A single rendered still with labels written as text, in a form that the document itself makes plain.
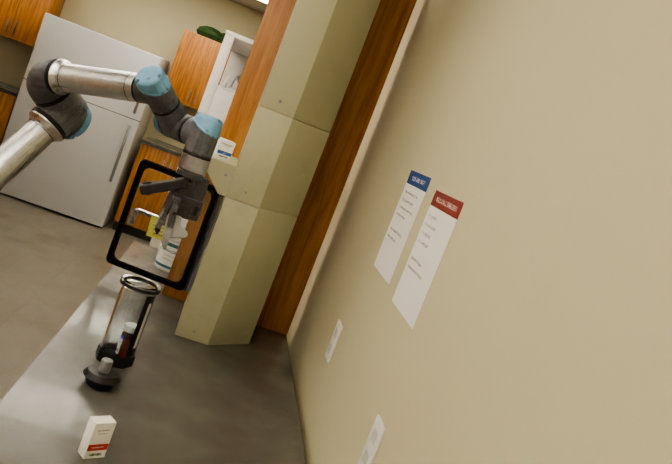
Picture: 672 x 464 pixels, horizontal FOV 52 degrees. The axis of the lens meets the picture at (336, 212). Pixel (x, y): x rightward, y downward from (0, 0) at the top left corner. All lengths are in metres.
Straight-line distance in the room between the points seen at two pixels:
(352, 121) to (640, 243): 1.82
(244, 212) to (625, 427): 1.60
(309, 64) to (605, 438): 1.60
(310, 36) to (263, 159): 0.40
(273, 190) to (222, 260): 0.27
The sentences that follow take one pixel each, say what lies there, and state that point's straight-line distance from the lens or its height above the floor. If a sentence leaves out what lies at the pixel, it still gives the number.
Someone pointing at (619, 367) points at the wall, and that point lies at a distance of 0.82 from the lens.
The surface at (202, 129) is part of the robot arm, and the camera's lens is 1.79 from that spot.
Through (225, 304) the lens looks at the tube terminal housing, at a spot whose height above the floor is 1.08.
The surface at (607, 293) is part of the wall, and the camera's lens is 0.87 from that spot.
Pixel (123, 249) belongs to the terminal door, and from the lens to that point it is 2.61.
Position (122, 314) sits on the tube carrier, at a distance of 1.90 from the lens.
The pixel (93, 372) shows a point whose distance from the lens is 1.80.
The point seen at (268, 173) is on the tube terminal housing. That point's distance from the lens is 2.18.
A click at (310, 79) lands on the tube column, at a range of 2.18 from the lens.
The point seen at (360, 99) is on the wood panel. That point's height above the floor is 1.86.
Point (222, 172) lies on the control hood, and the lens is 2.18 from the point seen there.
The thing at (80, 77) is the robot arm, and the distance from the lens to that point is 1.94.
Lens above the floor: 1.71
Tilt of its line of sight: 6 degrees down
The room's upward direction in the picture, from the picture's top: 21 degrees clockwise
